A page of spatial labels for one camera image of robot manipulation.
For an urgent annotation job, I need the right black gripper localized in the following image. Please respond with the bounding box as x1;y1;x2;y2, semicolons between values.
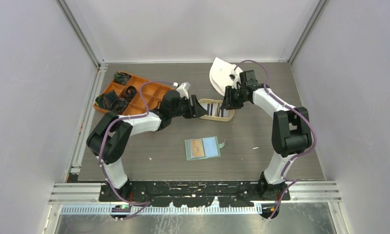
221;86;248;110

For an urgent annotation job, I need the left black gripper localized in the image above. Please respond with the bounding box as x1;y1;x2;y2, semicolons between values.
170;95;208;119

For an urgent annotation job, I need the orange picture card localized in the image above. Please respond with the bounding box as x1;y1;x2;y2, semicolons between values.
189;139;205;158

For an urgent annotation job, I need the green card holder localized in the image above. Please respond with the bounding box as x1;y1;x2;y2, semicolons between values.
185;136;226;161

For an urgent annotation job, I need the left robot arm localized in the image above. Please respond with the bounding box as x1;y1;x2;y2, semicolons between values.
86;90;207;201

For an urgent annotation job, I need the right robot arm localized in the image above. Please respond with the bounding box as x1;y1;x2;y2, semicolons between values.
221;70;313;200

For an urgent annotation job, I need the beige oval card tray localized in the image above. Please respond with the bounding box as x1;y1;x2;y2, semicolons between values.
199;98;235;122

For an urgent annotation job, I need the white folded cloth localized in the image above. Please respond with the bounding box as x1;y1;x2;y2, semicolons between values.
209;57;242;96

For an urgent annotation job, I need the orange compartment tray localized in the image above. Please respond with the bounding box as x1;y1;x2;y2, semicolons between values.
93;71;176;116

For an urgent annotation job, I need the dark rolled sock middle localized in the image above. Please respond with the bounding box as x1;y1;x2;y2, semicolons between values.
121;86;138;100

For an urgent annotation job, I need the dark rolled sock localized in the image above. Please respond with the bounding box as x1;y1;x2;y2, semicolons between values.
121;86;138;100
113;71;132;86

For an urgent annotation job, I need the dark rolled sock top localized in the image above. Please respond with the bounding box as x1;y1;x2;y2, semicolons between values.
113;71;132;86

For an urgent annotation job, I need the dark rolled socks large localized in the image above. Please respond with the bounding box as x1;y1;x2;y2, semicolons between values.
95;90;128;115

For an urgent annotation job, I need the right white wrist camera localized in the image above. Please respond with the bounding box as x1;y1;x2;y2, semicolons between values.
229;73;242;89

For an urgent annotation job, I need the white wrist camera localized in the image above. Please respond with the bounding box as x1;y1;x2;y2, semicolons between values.
176;82;191;99
229;73;242;89

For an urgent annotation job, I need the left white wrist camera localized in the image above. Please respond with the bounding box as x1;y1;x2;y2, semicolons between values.
176;82;191;99

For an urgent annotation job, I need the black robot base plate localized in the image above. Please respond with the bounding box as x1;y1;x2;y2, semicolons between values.
118;181;290;208

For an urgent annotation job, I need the perforated metal rail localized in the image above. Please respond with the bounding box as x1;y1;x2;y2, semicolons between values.
61;204;262;215

